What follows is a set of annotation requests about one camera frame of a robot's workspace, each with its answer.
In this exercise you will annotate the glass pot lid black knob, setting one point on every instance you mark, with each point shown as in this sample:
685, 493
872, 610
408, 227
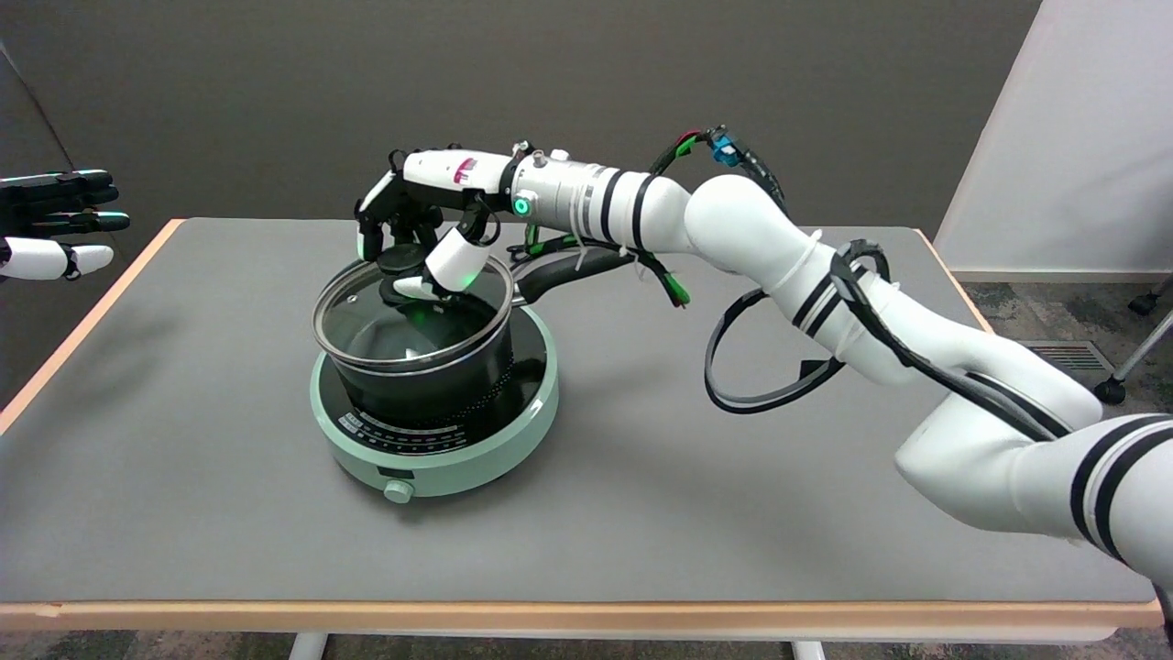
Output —
367, 330

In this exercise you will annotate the floor air vent grille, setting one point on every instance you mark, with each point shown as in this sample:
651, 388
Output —
1068, 357

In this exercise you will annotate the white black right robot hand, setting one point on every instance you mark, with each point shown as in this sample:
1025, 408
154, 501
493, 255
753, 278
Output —
440, 170

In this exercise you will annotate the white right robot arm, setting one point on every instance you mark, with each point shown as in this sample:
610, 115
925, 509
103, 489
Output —
742, 220

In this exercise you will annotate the green round induction cooker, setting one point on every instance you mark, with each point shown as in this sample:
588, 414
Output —
476, 467

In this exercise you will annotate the chair leg with black caster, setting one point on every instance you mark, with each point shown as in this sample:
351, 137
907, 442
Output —
1142, 302
1111, 391

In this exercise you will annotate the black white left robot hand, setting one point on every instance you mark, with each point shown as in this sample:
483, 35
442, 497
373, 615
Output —
41, 258

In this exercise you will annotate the gray table mat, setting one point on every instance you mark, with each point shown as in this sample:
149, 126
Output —
641, 458

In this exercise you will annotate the white table leg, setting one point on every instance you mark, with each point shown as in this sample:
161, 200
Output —
808, 652
307, 647

